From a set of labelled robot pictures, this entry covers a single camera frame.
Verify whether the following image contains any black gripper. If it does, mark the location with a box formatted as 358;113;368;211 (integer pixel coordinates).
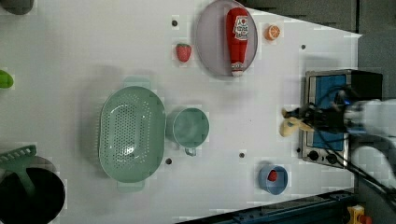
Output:
284;105;347;133

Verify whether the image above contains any yellow plush peeled banana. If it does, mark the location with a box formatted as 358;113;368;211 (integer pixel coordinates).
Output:
279;108;314;137

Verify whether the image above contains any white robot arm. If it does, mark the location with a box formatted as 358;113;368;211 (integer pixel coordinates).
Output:
279;99;395;137

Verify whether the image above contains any green mug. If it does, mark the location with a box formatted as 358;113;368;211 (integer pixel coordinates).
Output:
165;107;210;157

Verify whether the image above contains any small red toy in cup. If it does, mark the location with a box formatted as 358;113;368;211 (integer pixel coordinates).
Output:
267;170;277;182

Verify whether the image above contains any blue cup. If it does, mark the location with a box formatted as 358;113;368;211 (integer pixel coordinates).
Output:
258;164;289;195

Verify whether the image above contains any orange slice toy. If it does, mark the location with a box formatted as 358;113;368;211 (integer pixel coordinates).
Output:
264;25;281;41

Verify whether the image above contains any round grey plate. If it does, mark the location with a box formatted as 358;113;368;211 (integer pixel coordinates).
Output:
195;0;258;77

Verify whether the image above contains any red plush ketchup bottle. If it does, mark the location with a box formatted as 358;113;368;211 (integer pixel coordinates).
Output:
226;7;248;77

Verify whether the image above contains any red plush strawberry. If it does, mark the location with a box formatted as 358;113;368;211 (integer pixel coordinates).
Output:
176;43;191;63

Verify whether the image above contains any green plastic colander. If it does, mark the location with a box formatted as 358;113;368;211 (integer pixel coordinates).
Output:
98;77;166;192

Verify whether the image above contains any green dish rack piece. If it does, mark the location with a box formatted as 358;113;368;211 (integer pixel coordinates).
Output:
0;145;36;196

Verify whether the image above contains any bright green toy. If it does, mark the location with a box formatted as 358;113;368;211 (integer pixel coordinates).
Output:
0;70;14;89

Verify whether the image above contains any black round pot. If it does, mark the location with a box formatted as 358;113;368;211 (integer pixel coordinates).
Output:
0;157;66;224

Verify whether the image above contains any dark grey round object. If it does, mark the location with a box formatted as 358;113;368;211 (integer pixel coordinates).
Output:
0;0;35;15

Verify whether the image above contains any blue metal frame rail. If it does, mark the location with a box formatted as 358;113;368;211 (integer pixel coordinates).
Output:
179;190;356;224

